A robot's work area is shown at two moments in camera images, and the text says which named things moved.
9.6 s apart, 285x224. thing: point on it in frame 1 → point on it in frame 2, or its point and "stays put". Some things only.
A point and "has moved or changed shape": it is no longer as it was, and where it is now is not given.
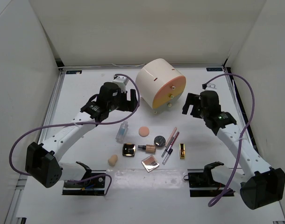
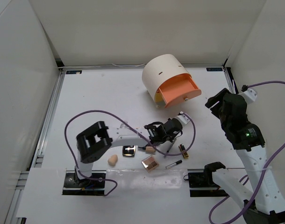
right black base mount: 202,182 stays put
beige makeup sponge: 112,161 stays put
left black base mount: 95,186 stays put
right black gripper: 194,100 → 219,97
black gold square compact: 128,150 stays put
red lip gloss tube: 174,141 stays put
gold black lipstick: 182,150 has moved or changed shape
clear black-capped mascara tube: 169,152 → 176,163
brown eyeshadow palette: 150,163 stays put
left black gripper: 128,105 → 170,139
